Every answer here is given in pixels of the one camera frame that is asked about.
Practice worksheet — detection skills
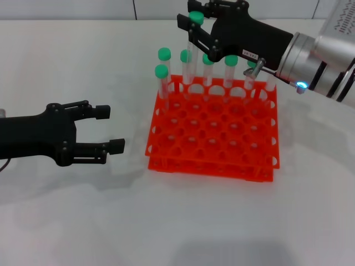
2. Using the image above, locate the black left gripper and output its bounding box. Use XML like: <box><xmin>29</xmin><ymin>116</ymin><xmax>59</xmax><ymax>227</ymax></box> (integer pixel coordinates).
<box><xmin>0</xmin><ymin>100</ymin><xmax>126</xmax><ymax>167</ymax></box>

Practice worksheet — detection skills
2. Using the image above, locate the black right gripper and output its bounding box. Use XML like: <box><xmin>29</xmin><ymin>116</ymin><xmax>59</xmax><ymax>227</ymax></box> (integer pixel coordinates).
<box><xmin>177</xmin><ymin>0</ymin><xmax>294</xmax><ymax>70</ymax></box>

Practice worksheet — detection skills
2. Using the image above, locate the clear test tube green cap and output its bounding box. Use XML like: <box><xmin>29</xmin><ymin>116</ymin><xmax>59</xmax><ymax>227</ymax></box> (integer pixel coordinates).
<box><xmin>265</xmin><ymin>74</ymin><xmax>278</xmax><ymax>108</ymax></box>
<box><xmin>157</xmin><ymin>47</ymin><xmax>173</xmax><ymax>95</ymax></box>
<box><xmin>154</xmin><ymin>64</ymin><xmax>170</xmax><ymax>111</ymax></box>
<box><xmin>224</xmin><ymin>54</ymin><xmax>239</xmax><ymax>102</ymax></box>
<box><xmin>179</xmin><ymin>49</ymin><xmax>194</xmax><ymax>99</ymax></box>
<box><xmin>186</xmin><ymin>11</ymin><xmax>205</xmax><ymax>75</ymax></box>
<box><xmin>201</xmin><ymin>54</ymin><xmax>216</xmax><ymax>102</ymax></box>
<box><xmin>244</xmin><ymin>60</ymin><xmax>260</xmax><ymax>105</ymax></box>

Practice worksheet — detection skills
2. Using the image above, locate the orange plastic test tube rack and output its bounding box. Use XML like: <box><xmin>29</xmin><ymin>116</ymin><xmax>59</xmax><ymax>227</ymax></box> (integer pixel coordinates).
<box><xmin>144</xmin><ymin>74</ymin><xmax>281</xmax><ymax>183</ymax></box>

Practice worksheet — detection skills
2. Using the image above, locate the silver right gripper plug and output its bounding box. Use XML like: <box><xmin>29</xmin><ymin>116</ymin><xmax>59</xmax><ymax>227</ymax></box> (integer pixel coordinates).
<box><xmin>243</xmin><ymin>58</ymin><xmax>266</xmax><ymax>77</ymax></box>

